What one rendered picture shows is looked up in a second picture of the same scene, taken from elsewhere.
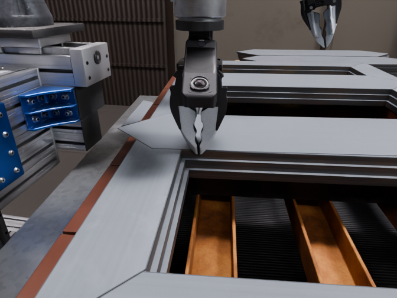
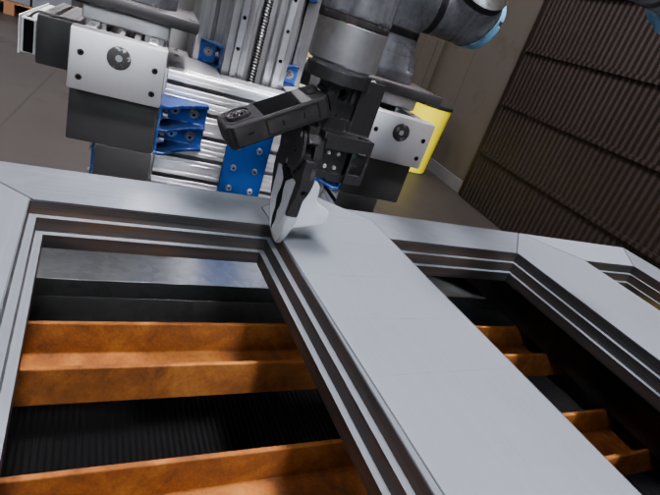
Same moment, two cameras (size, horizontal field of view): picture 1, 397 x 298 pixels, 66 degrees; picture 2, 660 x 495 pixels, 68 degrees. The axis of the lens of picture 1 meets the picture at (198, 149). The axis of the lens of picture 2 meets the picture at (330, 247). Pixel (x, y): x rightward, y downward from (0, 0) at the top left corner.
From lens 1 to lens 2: 52 cm
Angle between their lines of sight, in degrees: 49
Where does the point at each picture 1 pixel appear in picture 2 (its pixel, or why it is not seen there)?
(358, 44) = not seen: outside the picture
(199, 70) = (262, 107)
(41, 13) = (389, 64)
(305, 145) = (372, 337)
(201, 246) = (218, 357)
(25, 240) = not seen: hidden behind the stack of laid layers
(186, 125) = (275, 191)
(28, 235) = not seen: hidden behind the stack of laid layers
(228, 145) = (311, 260)
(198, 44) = (307, 90)
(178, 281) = (15, 212)
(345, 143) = (424, 393)
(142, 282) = (14, 196)
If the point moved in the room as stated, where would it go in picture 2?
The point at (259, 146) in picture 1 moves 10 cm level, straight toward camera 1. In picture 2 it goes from (329, 287) to (237, 274)
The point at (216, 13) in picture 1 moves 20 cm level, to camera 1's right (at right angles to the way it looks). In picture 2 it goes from (328, 56) to (457, 120)
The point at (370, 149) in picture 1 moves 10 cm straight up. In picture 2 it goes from (425, 426) to (480, 323)
